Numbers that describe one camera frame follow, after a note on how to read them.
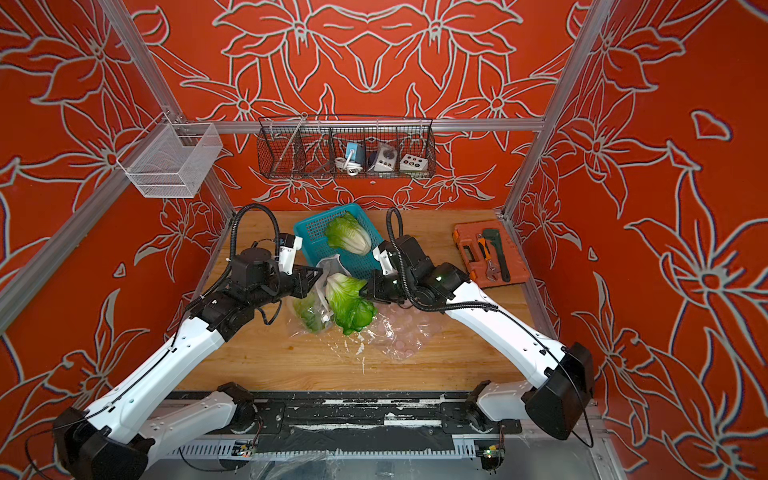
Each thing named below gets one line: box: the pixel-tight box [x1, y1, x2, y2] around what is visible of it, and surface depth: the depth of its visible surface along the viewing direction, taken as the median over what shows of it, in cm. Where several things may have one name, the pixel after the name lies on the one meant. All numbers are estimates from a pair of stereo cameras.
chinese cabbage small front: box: [325, 273, 378, 336], surface depth 73 cm
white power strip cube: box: [400, 154, 428, 171], surface depth 96 cm
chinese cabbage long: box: [295, 290, 331, 333], surface depth 83 cm
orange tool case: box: [452, 220, 530, 288], surface depth 103 cm
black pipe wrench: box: [483, 228, 511, 283], surface depth 101 cm
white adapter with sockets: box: [373, 143, 398, 171], surface depth 94 cm
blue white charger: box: [345, 142, 365, 164], surface depth 85 cm
